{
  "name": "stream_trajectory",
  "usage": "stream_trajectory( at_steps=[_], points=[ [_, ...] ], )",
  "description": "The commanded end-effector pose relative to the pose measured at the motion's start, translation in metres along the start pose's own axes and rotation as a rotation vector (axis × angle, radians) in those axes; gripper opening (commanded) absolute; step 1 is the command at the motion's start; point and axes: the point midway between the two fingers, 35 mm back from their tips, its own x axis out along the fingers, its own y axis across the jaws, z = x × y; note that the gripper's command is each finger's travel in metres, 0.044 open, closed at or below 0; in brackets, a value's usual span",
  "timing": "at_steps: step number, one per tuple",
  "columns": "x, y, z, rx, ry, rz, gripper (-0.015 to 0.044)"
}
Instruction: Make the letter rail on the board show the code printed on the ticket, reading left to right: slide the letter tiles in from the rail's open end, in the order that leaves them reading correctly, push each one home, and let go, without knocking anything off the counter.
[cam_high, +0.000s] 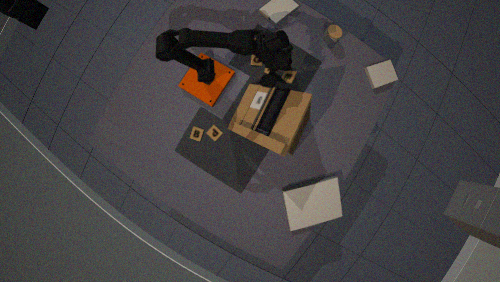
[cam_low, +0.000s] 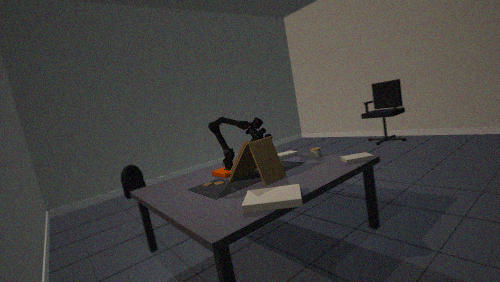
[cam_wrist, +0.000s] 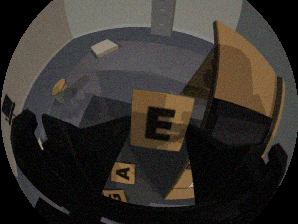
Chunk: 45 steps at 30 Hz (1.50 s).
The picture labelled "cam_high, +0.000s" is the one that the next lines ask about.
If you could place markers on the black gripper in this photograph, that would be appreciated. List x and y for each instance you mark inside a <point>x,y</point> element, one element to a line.
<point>270,80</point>

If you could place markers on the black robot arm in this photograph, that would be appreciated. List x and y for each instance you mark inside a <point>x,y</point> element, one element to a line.
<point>239,41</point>

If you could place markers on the white paper label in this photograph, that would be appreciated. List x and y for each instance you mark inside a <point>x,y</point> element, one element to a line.
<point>258,100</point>

